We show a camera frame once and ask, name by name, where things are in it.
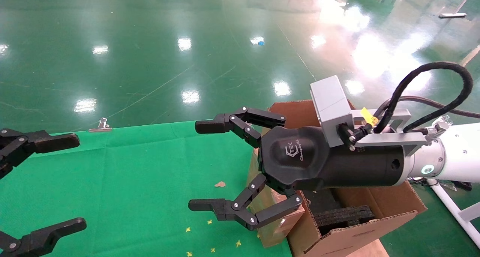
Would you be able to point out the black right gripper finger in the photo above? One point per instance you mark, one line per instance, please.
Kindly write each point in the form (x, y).
(228, 210)

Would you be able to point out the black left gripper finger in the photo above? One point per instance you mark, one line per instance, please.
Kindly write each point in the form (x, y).
(48, 141)
(45, 234)

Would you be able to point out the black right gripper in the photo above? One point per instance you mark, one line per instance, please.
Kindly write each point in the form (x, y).
(337, 167)

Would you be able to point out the small brown cardboard box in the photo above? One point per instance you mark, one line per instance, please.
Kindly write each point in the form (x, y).
(273, 234)

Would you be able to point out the large open cardboard carton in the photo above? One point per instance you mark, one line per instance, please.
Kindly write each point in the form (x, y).
(375, 238)

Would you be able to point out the brown paper scrap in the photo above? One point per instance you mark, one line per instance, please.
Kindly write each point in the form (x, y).
(220, 184)

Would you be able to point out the silver binder clip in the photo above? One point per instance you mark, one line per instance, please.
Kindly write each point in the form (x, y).
(100, 126)

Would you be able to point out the green table cloth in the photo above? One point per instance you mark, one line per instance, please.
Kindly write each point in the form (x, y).
(131, 174)

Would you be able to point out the black foam block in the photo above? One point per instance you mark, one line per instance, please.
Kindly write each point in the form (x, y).
(345, 215)

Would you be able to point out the white metal table foot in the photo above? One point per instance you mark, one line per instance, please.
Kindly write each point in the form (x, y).
(455, 210)

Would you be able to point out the white floor squeegee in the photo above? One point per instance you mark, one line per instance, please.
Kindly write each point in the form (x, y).
(452, 15)

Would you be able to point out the gray wrist camera mount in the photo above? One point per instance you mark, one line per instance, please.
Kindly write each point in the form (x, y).
(330, 99)

